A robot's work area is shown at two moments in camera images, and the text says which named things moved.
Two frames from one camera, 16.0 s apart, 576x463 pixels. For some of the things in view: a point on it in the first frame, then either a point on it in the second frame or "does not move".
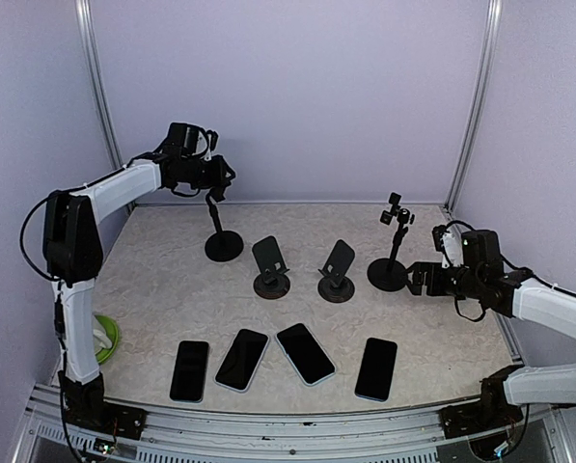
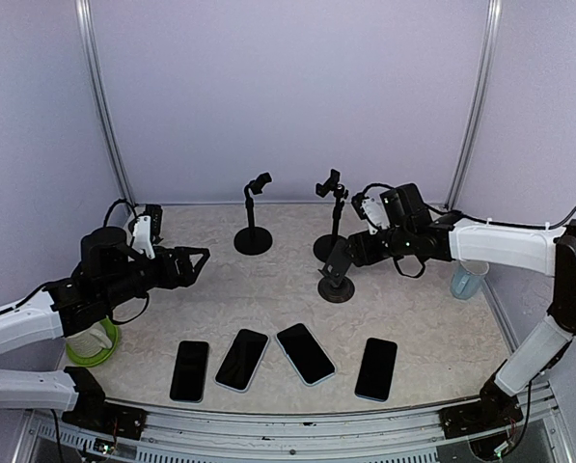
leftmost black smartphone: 190,371 does not move
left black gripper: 221,177 -> 185,277
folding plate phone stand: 337,286 does not move
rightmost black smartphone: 376,368 does not move
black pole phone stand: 222,246 -> 254,240
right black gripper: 432,269 -> 365,253
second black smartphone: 242,360 does not move
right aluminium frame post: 488,49 does not move
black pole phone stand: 392,274 -> 323,245
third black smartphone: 307,357 does not move
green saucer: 112,332 does not move
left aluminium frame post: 86,19 does not move
